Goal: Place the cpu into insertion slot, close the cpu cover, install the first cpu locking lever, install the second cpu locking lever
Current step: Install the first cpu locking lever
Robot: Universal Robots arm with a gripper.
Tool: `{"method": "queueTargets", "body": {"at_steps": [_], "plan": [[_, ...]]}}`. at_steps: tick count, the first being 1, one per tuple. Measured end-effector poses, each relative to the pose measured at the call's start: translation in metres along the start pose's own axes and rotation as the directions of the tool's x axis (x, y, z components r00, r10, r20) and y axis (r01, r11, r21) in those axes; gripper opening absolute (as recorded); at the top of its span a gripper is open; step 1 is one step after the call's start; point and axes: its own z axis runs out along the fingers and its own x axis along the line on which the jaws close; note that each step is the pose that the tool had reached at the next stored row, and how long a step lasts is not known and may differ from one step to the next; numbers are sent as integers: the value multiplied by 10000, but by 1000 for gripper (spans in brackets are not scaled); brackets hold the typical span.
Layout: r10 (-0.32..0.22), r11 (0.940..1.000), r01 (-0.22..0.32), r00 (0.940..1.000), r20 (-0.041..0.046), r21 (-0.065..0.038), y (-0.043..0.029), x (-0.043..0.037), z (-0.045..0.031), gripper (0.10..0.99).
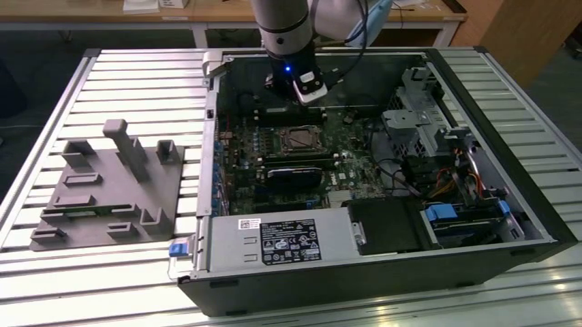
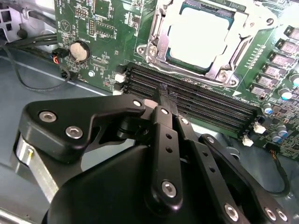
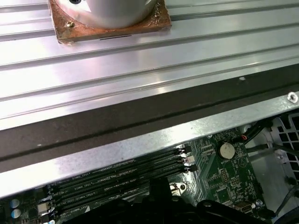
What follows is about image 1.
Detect square CPU chip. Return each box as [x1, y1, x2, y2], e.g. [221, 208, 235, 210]
[289, 131, 320, 146]

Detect CPU socket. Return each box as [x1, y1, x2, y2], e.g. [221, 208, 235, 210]
[277, 125, 327, 153]

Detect black drive bay cover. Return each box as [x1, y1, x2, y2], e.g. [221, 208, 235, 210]
[347, 199, 431, 256]

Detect black RAM stick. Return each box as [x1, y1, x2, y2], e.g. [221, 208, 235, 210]
[263, 152, 332, 161]
[263, 159, 333, 169]

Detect black graphics card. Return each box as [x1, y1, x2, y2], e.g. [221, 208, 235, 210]
[265, 165, 323, 191]

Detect pale blue teach pendant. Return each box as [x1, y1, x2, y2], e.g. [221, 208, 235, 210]
[344, 0, 392, 47]

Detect green motherboard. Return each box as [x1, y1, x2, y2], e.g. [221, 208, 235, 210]
[215, 108, 396, 217]

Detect grey metal disk cage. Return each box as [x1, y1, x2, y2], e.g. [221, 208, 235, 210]
[379, 66, 474, 158]

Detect small silver heat sink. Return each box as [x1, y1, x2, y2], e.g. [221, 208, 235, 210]
[327, 190, 353, 207]

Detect white box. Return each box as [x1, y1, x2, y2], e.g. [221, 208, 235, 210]
[121, 0, 161, 15]

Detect grey power supply unit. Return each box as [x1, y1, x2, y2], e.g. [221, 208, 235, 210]
[207, 209, 360, 273]

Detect wooden desk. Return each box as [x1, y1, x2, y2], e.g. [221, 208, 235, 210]
[0, 0, 470, 48]

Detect grey parts rack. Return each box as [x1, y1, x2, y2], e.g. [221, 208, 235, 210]
[29, 119, 187, 253]

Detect blue disk carrier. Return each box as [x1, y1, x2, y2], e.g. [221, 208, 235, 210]
[424, 202, 506, 245]

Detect blue plug connector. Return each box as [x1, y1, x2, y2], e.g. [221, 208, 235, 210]
[168, 240, 192, 259]

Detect brown wooden cabinet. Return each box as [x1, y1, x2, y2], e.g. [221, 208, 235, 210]
[450, 0, 582, 89]

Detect green RAM stick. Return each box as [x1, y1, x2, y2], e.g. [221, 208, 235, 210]
[62, 208, 115, 217]

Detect black open PC case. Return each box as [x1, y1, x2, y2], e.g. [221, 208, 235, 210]
[176, 47, 579, 317]

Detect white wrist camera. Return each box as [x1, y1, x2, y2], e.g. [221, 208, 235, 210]
[292, 70, 329, 106]

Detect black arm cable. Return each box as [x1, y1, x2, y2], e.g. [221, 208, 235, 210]
[317, 0, 370, 90]

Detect black wire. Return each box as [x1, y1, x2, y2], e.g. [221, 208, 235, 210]
[375, 157, 424, 199]

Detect orange and yellow wires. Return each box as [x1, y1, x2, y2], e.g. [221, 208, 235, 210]
[427, 169, 483, 202]

